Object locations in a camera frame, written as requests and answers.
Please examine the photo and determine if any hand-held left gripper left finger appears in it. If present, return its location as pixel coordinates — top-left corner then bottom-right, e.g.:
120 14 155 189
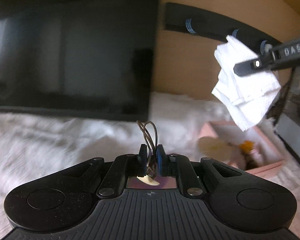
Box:
72 144 149 199

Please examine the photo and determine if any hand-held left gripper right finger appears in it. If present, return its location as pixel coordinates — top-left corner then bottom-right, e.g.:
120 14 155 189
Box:
156 144 242 198

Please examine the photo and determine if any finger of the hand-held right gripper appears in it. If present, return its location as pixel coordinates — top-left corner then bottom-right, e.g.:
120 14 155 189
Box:
234 36 300 76

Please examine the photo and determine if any white fabric flower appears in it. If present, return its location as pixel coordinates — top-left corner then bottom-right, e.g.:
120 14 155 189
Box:
199 136 242 167

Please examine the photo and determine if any white tissue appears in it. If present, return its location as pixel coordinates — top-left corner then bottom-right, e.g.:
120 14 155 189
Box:
212 35 282 132

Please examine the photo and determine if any orange fabric flower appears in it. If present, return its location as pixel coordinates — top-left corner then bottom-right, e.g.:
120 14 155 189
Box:
240 140 255 153

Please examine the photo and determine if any brown furry ball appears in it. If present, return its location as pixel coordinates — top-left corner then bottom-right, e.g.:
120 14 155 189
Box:
244 152 259 170

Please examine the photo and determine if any pink cardboard box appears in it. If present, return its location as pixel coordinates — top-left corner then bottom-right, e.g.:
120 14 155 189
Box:
197 121 285 179

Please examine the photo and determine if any black strip with blue marks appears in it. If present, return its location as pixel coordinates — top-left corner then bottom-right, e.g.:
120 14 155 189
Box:
164 2 300 53

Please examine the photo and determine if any white textured blanket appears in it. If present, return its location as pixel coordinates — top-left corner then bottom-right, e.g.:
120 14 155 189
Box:
0 91 300 240

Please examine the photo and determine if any black computer monitor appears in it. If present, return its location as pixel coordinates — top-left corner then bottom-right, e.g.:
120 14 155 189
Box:
0 0 162 123

